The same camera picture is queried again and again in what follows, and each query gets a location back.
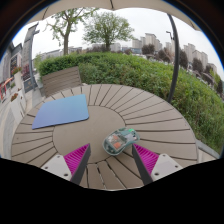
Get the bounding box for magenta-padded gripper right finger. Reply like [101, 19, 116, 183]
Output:
[131, 143, 184, 186]

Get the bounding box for beige parasol canopy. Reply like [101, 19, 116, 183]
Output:
[26, 0, 201, 32]

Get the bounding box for transparent green computer mouse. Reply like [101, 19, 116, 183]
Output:
[102, 127, 141, 157]

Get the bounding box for white planter box with flowers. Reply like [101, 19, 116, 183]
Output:
[9, 92, 27, 129]
[11, 66, 25, 92]

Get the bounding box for sparse-leaved tree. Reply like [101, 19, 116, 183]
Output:
[44, 7, 99, 56]

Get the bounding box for dense leafy tree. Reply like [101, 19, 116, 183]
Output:
[82, 11, 135, 52]

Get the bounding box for grey street pole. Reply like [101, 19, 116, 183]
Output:
[27, 29, 41, 92]

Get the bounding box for distant apartment buildings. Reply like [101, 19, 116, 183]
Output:
[131, 32, 218, 75]

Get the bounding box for wooden slat chair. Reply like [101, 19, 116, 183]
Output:
[40, 65, 83, 98]

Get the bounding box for dark curved parasol pole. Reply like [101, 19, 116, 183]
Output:
[165, 13, 181, 104]

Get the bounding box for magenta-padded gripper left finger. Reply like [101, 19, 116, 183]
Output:
[40, 143, 92, 186]

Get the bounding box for blue mouse pad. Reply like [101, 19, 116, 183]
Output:
[31, 93, 90, 130]

